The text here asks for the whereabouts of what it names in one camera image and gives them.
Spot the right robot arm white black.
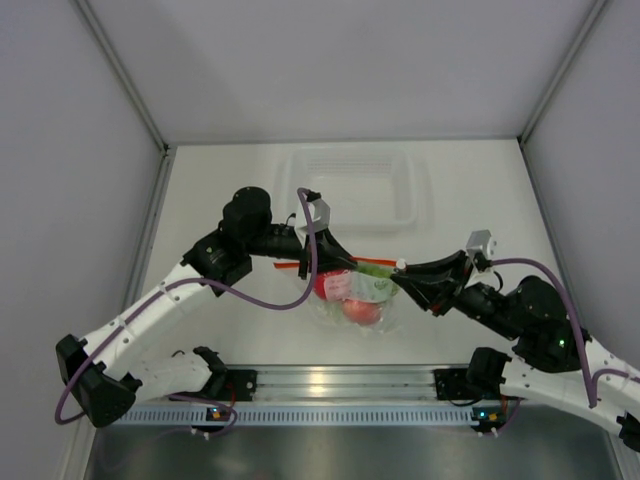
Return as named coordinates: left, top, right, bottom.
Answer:
left=391, top=251, right=639, bottom=451

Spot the white perforated plastic basket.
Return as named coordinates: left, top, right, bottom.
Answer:
left=281, top=146, right=417, bottom=232

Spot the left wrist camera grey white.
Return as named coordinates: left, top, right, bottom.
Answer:
left=294, top=187, right=330, bottom=237

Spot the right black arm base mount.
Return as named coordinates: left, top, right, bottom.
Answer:
left=433, top=368, right=499, bottom=407

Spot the green fake grapes bunch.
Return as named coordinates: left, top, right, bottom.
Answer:
left=356, top=263, right=393, bottom=278

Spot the clear zip bag orange seal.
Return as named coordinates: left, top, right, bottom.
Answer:
left=304, top=257, right=400, bottom=333

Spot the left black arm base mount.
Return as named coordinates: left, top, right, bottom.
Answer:
left=208, top=369, right=258, bottom=402

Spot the white slotted cable duct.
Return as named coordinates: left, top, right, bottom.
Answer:
left=115, top=403, right=506, bottom=427

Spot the pink fake peach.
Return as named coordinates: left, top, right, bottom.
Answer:
left=341, top=299, right=382, bottom=326

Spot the aluminium mounting rail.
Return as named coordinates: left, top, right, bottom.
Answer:
left=139, top=363, right=609, bottom=401

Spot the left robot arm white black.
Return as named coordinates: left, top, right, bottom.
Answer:
left=54, top=186, right=356, bottom=428

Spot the red fake apple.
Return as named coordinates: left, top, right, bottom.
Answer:
left=314, top=270, right=351, bottom=302

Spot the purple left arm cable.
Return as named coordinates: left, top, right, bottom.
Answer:
left=54, top=187, right=321, bottom=426

